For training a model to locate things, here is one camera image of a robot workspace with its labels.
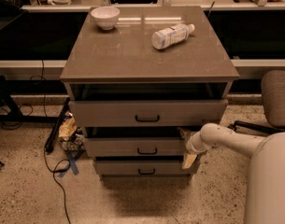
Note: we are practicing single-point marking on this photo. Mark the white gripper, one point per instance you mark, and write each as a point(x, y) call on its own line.
point(191, 146)

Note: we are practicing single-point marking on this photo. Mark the grey drawer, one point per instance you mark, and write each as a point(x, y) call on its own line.
point(147, 113)
point(141, 146)
point(142, 167)

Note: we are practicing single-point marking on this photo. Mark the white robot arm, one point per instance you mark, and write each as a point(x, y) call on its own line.
point(265, 198)

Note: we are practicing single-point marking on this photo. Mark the grey top drawer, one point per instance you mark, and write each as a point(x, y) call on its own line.
point(147, 113)

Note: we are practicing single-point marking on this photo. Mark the grey drawer cabinet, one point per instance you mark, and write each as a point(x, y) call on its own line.
point(122, 65)

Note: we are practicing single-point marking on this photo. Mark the grey bottom drawer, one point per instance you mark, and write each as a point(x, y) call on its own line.
point(142, 167)

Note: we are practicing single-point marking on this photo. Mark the grey office chair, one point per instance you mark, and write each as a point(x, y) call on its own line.
point(273, 97)

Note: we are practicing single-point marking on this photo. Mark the white plastic bottle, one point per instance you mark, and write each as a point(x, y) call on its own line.
point(171, 35)

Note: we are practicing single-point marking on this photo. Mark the blue tape cross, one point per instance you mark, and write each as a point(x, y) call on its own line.
point(72, 156)

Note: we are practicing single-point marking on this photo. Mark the snack bags pile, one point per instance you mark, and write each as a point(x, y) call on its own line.
point(70, 136)

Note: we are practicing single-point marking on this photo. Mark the black power strip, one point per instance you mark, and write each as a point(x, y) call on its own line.
point(48, 145)

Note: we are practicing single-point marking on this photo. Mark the white ceramic bowl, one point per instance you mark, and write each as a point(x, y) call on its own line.
point(105, 17)

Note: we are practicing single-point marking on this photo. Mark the black desk leg frame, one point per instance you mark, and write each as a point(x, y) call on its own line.
point(15, 114)

